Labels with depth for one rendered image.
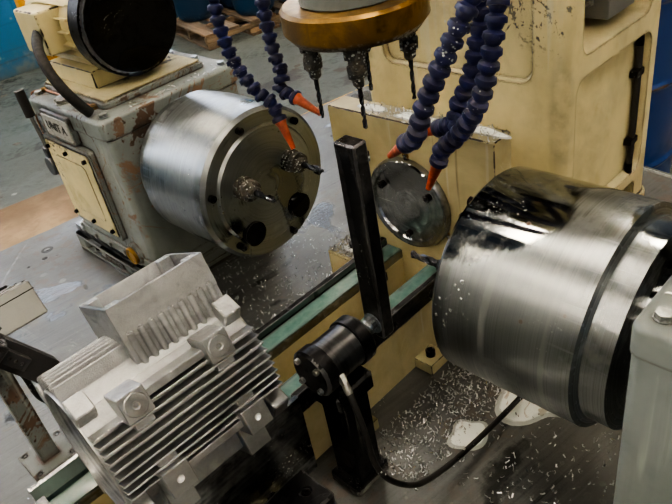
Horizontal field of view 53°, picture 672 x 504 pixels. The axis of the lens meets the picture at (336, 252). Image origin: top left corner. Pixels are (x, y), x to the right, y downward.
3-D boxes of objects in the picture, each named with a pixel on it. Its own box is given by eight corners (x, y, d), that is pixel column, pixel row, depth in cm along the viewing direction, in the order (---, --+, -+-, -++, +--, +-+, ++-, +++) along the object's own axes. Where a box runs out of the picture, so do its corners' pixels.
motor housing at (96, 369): (234, 398, 92) (166, 278, 87) (310, 424, 76) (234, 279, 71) (104, 498, 81) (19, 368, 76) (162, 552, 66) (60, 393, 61)
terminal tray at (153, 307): (193, 304, 84) (165, 253, 82) (232, 307, 76) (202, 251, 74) (109, 359, 78) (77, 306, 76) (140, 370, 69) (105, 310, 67)
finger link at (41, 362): (2, 335, 69) (5, 338, 68) (57, 358, 74) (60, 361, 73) (-16, 361, 68) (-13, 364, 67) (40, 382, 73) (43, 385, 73)
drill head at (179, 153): (224, 172, 143) (191, 56, 129) (349, 219, 119) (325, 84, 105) (123, 229, 129) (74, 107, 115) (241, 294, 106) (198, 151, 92)
